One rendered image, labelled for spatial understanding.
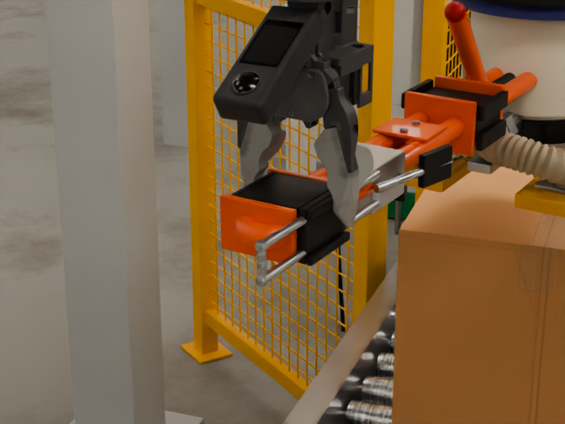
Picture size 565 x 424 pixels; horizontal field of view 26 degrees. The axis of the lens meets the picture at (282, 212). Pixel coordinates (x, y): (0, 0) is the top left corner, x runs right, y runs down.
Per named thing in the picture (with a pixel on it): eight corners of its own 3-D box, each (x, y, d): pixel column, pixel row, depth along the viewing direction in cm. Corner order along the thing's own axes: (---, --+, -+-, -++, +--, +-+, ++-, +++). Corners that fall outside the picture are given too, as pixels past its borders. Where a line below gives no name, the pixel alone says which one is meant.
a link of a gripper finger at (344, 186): (400, 205, 108) (368, 105, 106) (368, 226, 103) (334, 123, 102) (372, 211, 110) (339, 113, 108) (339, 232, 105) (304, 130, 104)
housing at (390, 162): (347, 182, 123) (347, 139, 122) (408, 193, 120) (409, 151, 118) (312, 203, 118) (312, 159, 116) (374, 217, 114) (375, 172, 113)
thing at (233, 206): (271, 217, 113) (271, 166, 112) (341, 233, 110) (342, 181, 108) (220, 248, 107) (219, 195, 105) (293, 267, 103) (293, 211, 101)
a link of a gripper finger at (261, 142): (282, 190, 114) (316, 108, 109) (247, 210, 110) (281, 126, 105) (256, 172, 115) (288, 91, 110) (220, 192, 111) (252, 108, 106)
